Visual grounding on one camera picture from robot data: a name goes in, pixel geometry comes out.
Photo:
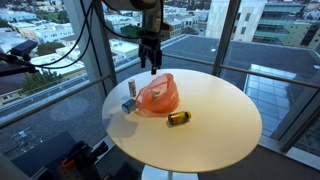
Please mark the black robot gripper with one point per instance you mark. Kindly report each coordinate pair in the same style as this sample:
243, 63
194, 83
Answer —
150, 49

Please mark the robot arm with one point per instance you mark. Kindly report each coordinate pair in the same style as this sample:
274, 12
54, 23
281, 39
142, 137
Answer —
148, 32

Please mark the orange plastic bag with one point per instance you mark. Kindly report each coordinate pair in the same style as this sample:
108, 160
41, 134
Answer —
160, 96

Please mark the amber yellow-label bottle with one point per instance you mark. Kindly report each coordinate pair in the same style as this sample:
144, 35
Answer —
179, 117

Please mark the white tube with label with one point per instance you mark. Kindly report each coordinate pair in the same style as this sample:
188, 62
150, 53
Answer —
132, 88

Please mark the blue gum container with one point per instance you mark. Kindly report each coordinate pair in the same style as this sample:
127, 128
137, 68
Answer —
129, 106

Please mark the orange black clamp left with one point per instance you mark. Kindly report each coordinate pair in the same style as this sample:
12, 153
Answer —
76, 149

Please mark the black perforated mounting board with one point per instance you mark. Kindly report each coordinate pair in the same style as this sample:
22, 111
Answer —
84, 166

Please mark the black camera on stand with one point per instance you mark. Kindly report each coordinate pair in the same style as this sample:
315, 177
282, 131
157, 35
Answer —
18, 59

